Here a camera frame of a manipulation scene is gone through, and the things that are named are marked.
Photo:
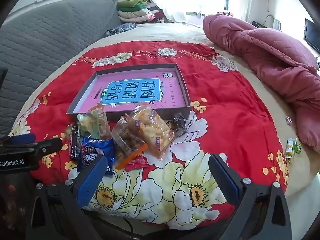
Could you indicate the red candy packet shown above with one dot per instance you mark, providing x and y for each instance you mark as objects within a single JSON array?
[{"x": 136, "y": 164}]

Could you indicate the small green snack packet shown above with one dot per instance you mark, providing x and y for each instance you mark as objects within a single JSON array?
[{"x": 298, "y": 146}]

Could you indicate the small yellow snack packet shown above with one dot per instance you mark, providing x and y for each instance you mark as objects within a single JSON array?
[{"x": 289, "y": 148}]

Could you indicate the clear packet with orange edge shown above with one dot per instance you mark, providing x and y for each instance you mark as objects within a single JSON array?
[{"x": 127, "y": 142}]

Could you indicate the pink quilt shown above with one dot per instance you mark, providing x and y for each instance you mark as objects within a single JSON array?
[{"x": 280, "y": 55}]

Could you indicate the orange cracker packet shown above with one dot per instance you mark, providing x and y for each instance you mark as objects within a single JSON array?
[{"x": 150, "y": 130}]

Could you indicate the black television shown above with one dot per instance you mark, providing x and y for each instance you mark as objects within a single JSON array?
[{"x": 312, "y": 35}]

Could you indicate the grey cardboard box tray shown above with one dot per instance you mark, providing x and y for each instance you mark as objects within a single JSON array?
[{"x": 75, "y": 110}]

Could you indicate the dark patterned cloth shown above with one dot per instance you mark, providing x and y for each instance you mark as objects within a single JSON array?
[{"x": 120, "y": 29}]

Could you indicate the blue cookie packet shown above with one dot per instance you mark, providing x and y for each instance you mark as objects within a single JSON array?
[{"x": 96, "y": 150}]

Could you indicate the red floral blanket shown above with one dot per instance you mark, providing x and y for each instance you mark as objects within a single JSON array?
[{"x": 225, "y": 120}]

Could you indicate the small dark brown packet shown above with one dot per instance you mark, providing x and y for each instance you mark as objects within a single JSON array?
[{"x": 179, "y": 125}]

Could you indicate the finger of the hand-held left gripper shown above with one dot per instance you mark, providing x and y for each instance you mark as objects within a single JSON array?
[
  {"x": 22, "y": 138},
  {"x": 50, "y": 144}
]

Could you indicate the black box device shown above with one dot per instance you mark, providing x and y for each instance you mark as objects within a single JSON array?
[{"x": 258, "y": 25}]

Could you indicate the grey quilted headboard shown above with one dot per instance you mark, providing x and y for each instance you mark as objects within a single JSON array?
[{"x": 50, "y": 45}]

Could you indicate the pink book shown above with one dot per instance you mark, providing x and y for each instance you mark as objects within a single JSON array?
[{"x": 130, "y": 90}]

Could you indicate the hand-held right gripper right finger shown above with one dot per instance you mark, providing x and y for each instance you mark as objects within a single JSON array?
[{"x": 223, "y": 180}]

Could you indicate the clear cake packet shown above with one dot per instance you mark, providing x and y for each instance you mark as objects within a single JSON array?
[{"x": 101, "y": 122}]

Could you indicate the brown chocolate bar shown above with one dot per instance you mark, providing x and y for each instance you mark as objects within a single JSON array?
[{"x": 75, "y": 142}]

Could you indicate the small wrapped candy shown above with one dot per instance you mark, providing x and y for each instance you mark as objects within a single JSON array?
[{"x": 289, "y": 120}]

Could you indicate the beige bed sheet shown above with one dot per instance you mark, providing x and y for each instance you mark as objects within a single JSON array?
[{"x": 175, "y": 32}]

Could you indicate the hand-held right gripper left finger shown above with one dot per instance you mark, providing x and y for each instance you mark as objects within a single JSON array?
[{"x": 91, "y": 180}]

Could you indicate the stack of folded clothes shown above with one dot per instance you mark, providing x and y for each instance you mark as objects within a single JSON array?
[{"x": 137, "y": 11}]

